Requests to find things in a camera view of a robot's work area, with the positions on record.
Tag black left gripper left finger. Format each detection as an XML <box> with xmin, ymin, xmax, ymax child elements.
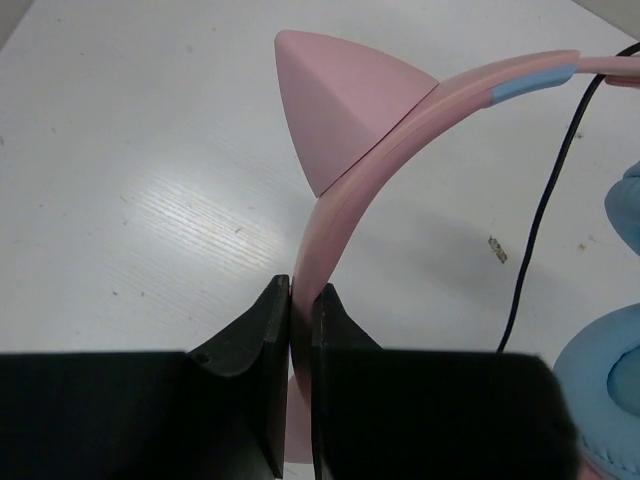
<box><xmin>1</xmin><ymin>275</ymin><xmax>290</xmax><ymax>479</ymax></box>

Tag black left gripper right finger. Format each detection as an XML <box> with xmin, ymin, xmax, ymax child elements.
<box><xmin>311</xmin><ymin>285</ymin><xmax>581</xmax><ymax>479</ymax></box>

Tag pink blue cat-ear headphones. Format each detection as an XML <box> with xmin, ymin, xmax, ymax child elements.
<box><xmin>275</xmin><ymin>30</ymin><xmax>639</xmax><ymax>464</ymax></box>

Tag thin black headphone cable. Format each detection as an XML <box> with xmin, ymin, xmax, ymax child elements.
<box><xmin>497</xmin><ymin>42</ymin><xmax>640</xmax><ymax>354</ymax></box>

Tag small grey sticker scrap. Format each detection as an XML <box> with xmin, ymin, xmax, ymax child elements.
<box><xmin>488</xmin><ymin>236</ymin><xmax>508</xmax><ymax>264</ymax></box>

